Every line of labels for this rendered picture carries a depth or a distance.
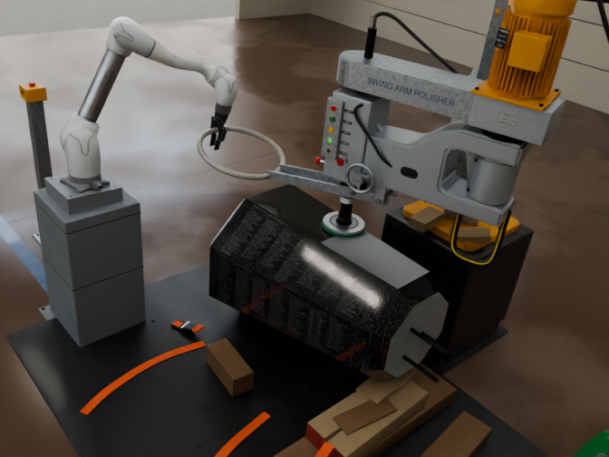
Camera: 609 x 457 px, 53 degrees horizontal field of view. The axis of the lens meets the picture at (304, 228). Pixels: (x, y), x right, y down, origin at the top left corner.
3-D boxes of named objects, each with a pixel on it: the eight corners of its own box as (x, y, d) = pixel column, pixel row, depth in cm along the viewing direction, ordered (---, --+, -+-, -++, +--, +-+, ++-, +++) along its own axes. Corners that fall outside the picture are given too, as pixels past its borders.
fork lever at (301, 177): (401, 193, 300) (401, 184, 298) (383, 208, 286) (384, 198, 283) (284, 170, 334) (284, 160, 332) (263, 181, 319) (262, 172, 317)
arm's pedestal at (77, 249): (75, 358, 329) (58, 230, 288) (38, 310, 359) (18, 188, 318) (158, 324, 359) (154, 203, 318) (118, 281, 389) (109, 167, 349)
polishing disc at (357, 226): (363, 237, 304) (363, 235, 304) (321, 231, 306) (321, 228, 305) (364, 216, 323) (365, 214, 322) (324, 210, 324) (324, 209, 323)
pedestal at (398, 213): (427, 279, 424) (449, 184, 386) (507, 332, 383) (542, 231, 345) (359, 313, 385) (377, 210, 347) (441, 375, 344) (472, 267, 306)
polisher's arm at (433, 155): (506, 231, 279) (536, 130, 254) (489, 252, 262) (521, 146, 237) (362, 180, 310) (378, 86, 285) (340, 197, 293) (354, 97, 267)
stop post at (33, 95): (61, 228, 437) (43, 77, 381) (72, 240, 424) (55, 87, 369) (33, 235, 425) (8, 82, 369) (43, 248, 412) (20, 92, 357)
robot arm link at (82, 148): (70, 179, 302) (66, 138, 292) (64, 166, 316) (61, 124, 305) (103, 177, 309) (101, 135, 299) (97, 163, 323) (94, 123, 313)
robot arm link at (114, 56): (58, 155, 312) (52, 140, 329) (89, 166, 322) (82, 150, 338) (120, 14, 294) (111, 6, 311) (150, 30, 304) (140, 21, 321)
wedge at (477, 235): (487, 235, 327) (489, 227, 324) (488, 245, 318) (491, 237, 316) (449, 229, 328) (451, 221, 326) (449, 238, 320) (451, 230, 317)
